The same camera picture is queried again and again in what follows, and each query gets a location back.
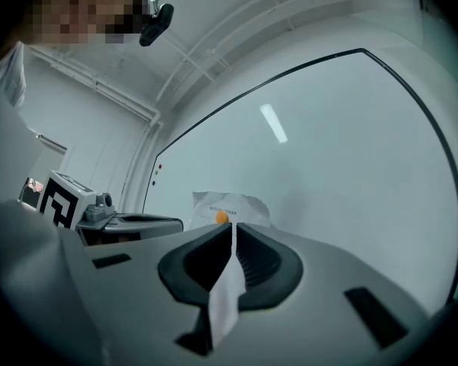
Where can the black head-worn camera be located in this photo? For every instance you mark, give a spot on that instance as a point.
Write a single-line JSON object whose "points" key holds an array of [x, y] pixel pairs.
{"points": [[156, 25]]}

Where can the person's white shirt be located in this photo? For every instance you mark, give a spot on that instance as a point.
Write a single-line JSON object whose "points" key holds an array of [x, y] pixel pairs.
{"points": [[11, 74]]}

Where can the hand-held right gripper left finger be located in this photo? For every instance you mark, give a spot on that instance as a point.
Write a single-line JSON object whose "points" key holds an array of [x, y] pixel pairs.
{"points": [[137, 299]]}

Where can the orange round magnet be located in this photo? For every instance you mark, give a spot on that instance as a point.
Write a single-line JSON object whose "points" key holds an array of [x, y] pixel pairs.
{"points": [[222, 217]]}

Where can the black-framed whiteboard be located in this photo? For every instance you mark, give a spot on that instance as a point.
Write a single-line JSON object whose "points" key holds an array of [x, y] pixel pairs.
{"points": [[328, 174]]}

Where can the white ceiling pipe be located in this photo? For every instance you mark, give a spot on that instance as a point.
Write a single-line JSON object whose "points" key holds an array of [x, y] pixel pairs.
{"points": [[99, 86], [229, 33]]}

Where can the white sheet of paper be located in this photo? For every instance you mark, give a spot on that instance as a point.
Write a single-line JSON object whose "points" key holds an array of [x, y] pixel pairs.
{"points": [[210, 204]]}

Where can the person's head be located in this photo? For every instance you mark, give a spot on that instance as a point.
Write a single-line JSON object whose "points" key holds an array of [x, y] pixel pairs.
{"points": [[84, 6]]}

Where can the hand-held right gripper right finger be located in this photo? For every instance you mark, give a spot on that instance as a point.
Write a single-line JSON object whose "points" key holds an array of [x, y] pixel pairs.
{"points": [[320, 280]]}

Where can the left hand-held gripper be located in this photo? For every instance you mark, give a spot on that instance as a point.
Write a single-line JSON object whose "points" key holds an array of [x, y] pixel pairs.
{"points": [[66, 204]]}

